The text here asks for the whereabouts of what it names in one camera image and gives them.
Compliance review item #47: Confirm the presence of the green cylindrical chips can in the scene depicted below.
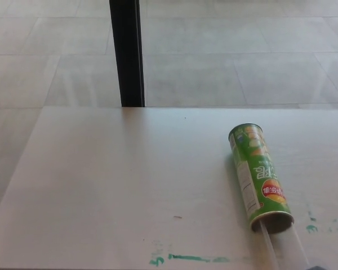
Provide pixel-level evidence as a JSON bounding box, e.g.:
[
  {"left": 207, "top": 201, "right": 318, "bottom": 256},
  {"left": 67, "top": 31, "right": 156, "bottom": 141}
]
[{"left": 228, "top": 122, "right": 295, "bottom": 235}]

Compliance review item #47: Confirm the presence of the black vertical post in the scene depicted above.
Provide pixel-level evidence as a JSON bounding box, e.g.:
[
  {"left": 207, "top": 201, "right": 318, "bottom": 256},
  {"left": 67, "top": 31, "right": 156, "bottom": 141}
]
[{"left": 109, "top": 0, "right": 145, "bottom": 108}]

